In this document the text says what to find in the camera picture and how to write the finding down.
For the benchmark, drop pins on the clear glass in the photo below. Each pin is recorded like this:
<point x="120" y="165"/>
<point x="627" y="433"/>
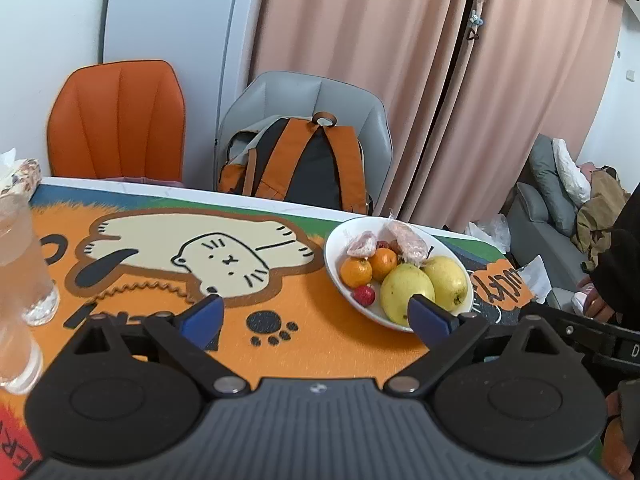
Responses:
<point x="27" y="290"/>
<point x="21" y="359"/>

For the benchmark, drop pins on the orange chair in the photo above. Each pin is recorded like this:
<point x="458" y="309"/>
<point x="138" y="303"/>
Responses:
<point x="120" y="120"/>

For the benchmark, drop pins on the pink curtain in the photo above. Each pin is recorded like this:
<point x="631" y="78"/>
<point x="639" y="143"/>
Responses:
<point x="467" y="85"/>

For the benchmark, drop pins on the white ceramic bowl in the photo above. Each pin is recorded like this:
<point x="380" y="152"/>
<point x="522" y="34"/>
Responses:
<point x="335" y="253"/>

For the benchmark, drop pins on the orange mandarin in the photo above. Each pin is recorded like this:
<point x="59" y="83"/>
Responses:
<point x="356" y="272"/>
<point x="382" y="263"/>

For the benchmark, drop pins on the white pillow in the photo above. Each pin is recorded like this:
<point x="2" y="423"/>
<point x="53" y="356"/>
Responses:
<point x="574" y="182"/>

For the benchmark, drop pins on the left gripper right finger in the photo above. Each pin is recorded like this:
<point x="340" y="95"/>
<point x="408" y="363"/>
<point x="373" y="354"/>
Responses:
<point x="516" y="394"/>

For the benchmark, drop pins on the grey sofa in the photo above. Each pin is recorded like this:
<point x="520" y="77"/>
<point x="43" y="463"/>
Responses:
<point x="542" y="219"/>

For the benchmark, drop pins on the plastic pink food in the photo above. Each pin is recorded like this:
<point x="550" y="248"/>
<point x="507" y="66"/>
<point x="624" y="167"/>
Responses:
<point x="413" y="248"/>

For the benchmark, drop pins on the rear clear glass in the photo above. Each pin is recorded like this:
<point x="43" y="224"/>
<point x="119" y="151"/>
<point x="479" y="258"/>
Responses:
<point x="27" y="290"/>

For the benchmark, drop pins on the brown jacket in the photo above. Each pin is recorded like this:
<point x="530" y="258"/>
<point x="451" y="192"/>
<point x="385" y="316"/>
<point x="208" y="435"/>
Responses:
<point x="596" y="217"/>

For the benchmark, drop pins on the tissue pack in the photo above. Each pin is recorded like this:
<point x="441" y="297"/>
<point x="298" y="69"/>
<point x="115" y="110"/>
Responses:
<point x="19" y="176"/>

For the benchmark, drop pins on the grey chair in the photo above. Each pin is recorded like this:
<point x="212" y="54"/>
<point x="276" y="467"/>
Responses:
<point x="281" y="93"/>

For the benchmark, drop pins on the white refrigerator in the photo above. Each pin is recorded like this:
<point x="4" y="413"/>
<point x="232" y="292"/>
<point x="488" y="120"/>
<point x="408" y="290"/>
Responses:
<point x="208" y="43"/>

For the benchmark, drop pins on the white plastic bag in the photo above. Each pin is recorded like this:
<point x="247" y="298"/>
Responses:
<point x="495" y="231"/>

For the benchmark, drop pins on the person's right hand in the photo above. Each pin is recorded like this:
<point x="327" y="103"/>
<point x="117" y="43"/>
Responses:
<point x="620" y="454"/>

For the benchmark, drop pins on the front clear glass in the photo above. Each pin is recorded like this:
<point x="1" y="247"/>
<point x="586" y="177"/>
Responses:
<point x="21" y="359"/>

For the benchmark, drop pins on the colourful cartoon table mat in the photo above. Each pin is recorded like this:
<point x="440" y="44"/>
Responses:
<point x="321" y="415"/>

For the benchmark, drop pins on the large yellow pear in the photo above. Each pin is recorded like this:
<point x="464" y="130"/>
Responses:
<point x="397" y="289"/>

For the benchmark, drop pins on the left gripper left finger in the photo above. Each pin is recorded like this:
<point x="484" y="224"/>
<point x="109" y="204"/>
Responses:
<point x="125" y="392"/>

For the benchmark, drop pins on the orange black backpack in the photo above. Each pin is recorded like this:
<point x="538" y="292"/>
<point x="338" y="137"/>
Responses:
<point x="304" y="160"/>

